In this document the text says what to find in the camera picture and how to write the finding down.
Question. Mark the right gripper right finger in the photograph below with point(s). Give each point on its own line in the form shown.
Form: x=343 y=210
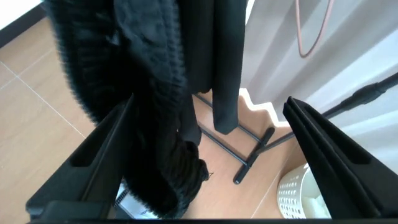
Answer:
x=342 y=168

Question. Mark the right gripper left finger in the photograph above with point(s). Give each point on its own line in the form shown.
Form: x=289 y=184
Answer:
x=93 y=161

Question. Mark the black shorts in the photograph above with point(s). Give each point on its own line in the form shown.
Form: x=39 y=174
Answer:
x=149 y=62

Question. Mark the white laundry basket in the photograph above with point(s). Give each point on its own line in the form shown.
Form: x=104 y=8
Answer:
x=289 y=193

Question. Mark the black clothes rack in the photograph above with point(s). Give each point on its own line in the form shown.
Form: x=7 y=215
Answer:
x=254 y=155

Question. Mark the pink clothes hanger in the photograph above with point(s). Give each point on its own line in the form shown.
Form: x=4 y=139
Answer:
x=298 y=25

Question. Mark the beige curtain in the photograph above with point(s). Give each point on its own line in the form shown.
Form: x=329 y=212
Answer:
x=273 y=46

